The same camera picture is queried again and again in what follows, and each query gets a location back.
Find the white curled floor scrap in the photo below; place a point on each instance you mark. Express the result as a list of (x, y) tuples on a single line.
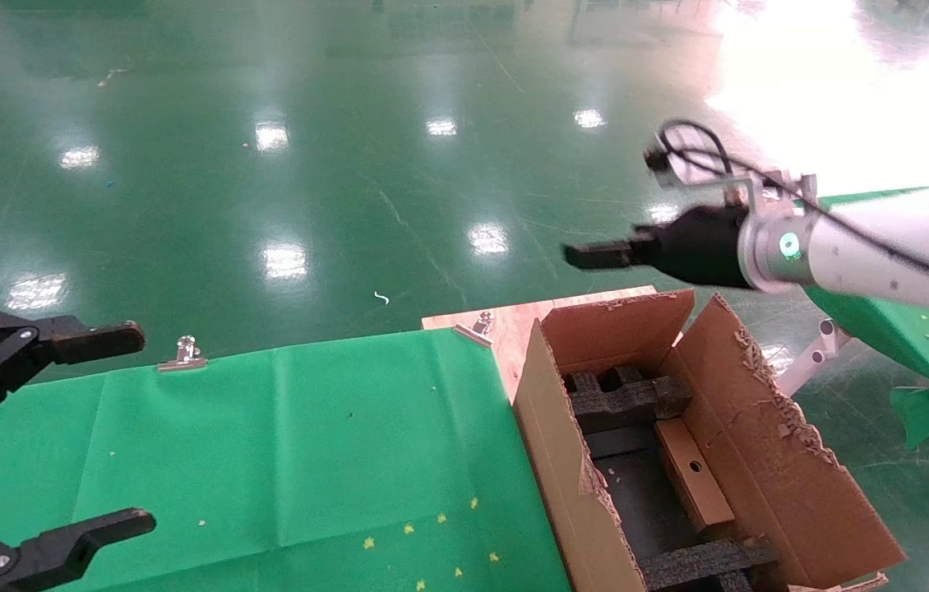
[(381, 296)]

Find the white table leg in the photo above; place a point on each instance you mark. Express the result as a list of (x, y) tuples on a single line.
[(818, 353)]

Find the large green table cloth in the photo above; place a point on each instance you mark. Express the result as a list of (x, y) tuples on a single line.
[(251, 444)]

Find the black cross-shaped foam insert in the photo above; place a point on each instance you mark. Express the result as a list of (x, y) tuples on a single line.
[(629, 399)]

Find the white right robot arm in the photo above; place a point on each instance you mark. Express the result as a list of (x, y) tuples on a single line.
[(884, 238)]

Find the silver binder clip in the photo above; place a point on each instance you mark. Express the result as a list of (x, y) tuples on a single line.
[(474, 330), (182, 355)]

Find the black carton bottom liner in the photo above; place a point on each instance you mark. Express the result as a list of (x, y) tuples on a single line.
[(637, 501)]

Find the large open brown carton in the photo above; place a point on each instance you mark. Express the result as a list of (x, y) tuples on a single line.
[(760, 460)]

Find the black foam bar insert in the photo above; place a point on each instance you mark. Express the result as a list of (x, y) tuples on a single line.
[(703, 563)]

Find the small brown cardboard box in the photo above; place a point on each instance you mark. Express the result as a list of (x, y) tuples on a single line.
[(690, 473)]

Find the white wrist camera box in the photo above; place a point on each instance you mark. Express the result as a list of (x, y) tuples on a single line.
[(699, 168)]

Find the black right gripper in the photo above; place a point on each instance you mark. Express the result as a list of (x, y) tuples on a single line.
[(703, 247)]

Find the silver camera mount bracket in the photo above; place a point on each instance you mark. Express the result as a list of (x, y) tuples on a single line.
[(769, 193)]

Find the green cloth with creases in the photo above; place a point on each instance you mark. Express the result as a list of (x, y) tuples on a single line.
[(925, 341)]

